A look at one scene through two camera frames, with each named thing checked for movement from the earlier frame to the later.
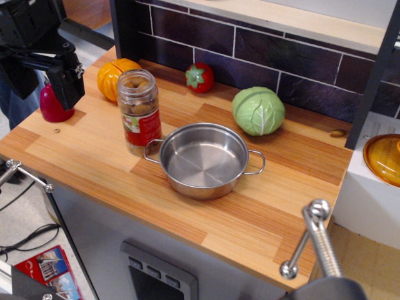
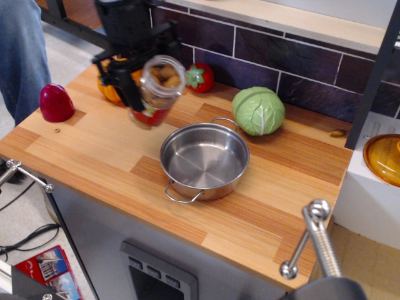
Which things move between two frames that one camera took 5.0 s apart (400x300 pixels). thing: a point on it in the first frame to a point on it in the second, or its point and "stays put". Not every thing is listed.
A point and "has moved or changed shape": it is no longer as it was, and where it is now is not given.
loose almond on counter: [337, 133] stays put
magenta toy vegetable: [51, 106] stays put
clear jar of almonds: [139, 100] has moved or changed shape
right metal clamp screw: [315, 213] stays put
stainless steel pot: [204, 160] has moved or changed shape
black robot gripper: [29, 27] to [132, 40]
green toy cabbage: [258, 110] stays put
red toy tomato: [199, 77] stays put
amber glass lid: [381, 155] stays put
